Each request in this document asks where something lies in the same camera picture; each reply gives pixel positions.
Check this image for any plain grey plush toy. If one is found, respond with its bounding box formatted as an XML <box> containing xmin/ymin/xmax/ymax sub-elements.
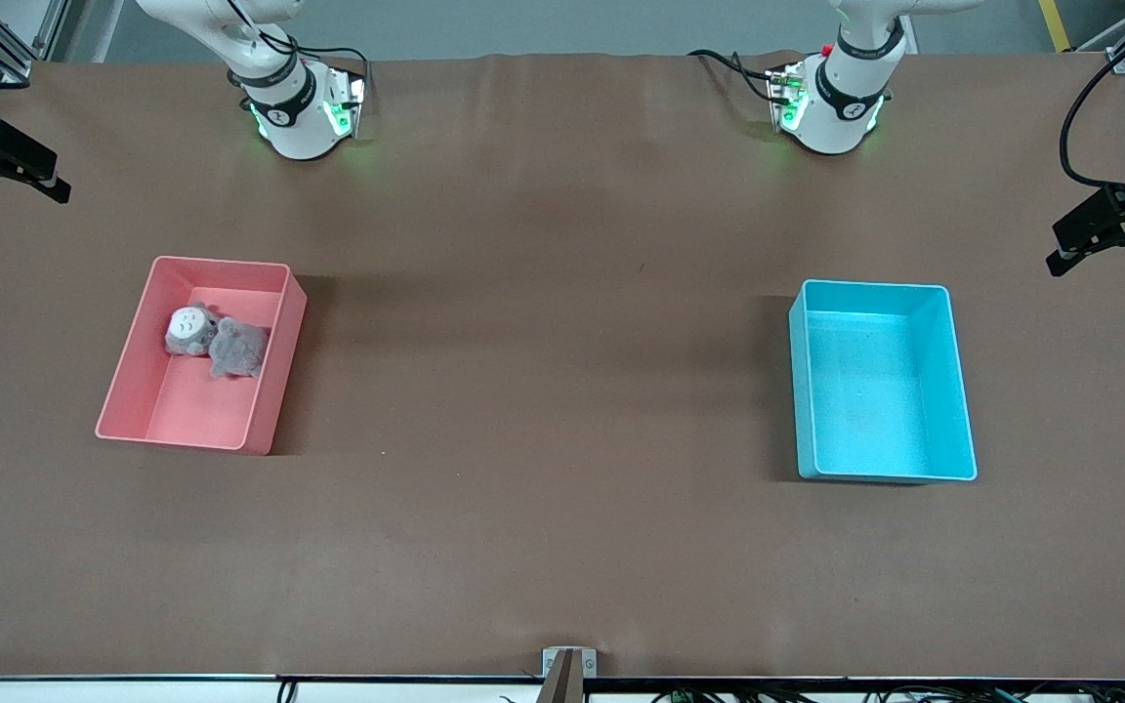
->
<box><xmin>207</xmin><ymin>317</ymin><xmax>271</xmax><ymax>380</ymax></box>

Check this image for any blue plastic box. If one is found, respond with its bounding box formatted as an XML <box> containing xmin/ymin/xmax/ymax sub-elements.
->
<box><xmin>788</xmin><ymin>279</ymin><xmax>979</xmax><ymax>484</ymax></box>

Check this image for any pink plastic box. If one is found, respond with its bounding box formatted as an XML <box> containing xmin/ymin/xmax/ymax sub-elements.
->
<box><xmin>95</xmin><ymin>256</ymin><xmax>309</xmax><ymax>457</ymax></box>

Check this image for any metal connector plate green light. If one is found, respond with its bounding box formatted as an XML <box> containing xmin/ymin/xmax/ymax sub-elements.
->
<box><xmin>326</xmin><ymin>70</ymin><xmax>368</xmax><ymax>140</ymax></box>
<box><xmin>766</xmin><ymin>63</ymin><xmax>810</xmax><ymax>133</ymax></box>

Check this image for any brown table cover sheet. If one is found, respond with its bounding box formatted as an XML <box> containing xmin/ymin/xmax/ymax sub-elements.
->
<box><xmin>0</xmin><ymin>51</ymin><xmax>1125</xmax><ymax>682</ymax></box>

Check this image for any black right arm base cable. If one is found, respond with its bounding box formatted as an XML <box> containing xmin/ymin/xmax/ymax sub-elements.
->
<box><xmin>224</xmin><ymin>0</ymin><xmax>371</xmax><ymax>94</ymax></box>

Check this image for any black arm base cable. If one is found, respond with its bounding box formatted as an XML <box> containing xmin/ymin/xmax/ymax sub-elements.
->
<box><xmin>687</xmin><ymin>49</ymin><xmax>783</xmax><ymax>103</ymax></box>
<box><xmin>224</xmin><ymin>0</ymin><xmax>371</xmax><ymax>94</ymax></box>

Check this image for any black left arm base cable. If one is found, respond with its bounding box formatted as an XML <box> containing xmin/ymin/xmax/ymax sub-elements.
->
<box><xmin>687</xmin><ymin>49</ymin><xmax>783</xmax><ymax>103</ymax></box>

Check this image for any grey metal table bracket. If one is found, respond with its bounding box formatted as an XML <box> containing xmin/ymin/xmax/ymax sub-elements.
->
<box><xmin>542</xmin><ymin>646</ymin><xmax>599</xmax><ymax>703</ymax></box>

